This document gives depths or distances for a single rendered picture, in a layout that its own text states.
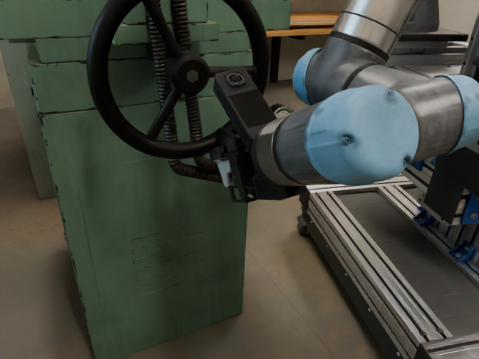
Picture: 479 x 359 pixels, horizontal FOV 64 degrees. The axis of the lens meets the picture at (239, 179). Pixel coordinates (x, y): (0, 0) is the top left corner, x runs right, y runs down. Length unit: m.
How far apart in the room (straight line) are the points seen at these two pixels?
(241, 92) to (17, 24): 0.41
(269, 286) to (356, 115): 1.12
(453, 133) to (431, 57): 0.89
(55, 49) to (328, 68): 0.48
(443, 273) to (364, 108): 1.01
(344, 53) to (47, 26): 0.49
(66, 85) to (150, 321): 0.66
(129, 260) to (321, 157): 0.73
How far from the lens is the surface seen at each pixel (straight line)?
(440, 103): 0.38
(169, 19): 0.68
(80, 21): 0.75
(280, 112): 0.86
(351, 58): 0.46
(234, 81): 0.48
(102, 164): 0.83
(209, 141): 0.66
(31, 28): 0.75
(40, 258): 1.60
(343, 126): 0.29
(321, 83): 0.46
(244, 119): 0.45
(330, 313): 1.32
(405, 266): 1.24
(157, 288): 1.06
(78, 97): 0.77
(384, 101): 0.31
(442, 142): 0.38
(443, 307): 1.16
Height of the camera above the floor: 0.95
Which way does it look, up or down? 29 degrees down
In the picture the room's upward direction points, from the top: 2 degrees clockwise
